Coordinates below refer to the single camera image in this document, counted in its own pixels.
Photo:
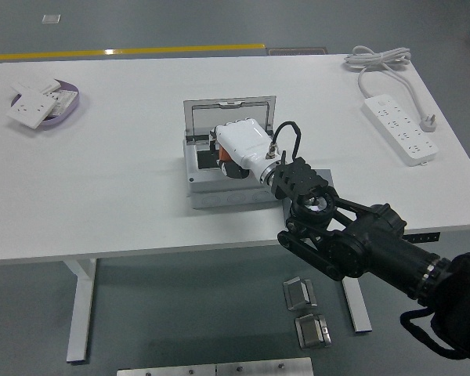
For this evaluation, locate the purple oval tray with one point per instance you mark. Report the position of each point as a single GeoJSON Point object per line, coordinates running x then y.
{"type": "Point", "coordinates": [60, 119]}

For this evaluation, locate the small printed socket plate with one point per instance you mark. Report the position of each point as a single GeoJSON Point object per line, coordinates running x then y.
{"type": "Point", "coordinates": [64, 100]}

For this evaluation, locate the small grey floor square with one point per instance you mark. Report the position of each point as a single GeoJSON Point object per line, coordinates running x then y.
{"type": "Point", "coordinates": [51, 19]}

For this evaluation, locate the white wall switch plate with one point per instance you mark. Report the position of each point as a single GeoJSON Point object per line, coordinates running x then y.
{"type": "Point", "coordinates": [35, 85]}

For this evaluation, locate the grey junction box with lid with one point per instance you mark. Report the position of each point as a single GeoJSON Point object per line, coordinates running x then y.
{"type": "Point", "coordinates": [227, 192]}

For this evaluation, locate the long metal base plate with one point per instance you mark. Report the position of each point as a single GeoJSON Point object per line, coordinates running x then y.
{"type": "Point", "coordinates": [164, 371]}

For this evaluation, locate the closed metal floor block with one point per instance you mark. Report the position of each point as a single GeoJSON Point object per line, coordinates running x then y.
{"type": "Point", "coordinates": [313, 331]}

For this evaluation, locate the black table control panel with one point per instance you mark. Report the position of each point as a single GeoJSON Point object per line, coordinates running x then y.
{"type": "Point", "coordinates": [425, 237]}

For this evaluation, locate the white table leg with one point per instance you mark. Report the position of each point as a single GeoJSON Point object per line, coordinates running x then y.
{"type": "Point", "coordinates": [358, 309]}
{"type": "Point", "coordinates": [80, 313]}

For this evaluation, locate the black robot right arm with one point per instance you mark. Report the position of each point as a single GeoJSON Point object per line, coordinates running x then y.
{"type": "Point", "coordinates": [376, 243]}

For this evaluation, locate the orange cylinder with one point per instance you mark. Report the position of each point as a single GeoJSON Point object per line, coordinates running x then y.
{"type": "Point", "coordinates": [223, 154]}

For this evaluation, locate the metal base plate with screws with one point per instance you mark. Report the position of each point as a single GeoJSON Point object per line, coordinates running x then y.
{"type": "Point", "coordinates": [262, 368]}

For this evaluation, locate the yellow floor tape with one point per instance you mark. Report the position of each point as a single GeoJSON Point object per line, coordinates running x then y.
{"type": "Point", "coordinates": [141, 50]}

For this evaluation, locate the open metal floor block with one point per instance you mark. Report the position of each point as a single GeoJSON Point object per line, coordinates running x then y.
{"type": "Point", "coordinates": [299, 293]}

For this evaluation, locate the large white wall socket plate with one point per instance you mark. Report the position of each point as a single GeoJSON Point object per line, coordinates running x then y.
{"type": "Point", "coordinates": [29, 109]}

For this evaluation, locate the brown floor cover plate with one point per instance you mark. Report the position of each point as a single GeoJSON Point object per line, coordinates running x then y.
{"type": "Point", "coordinates": [297, 51]}

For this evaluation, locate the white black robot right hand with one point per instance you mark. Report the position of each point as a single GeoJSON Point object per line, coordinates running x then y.
{"type": "Point", "coordinates": [244, 145]}

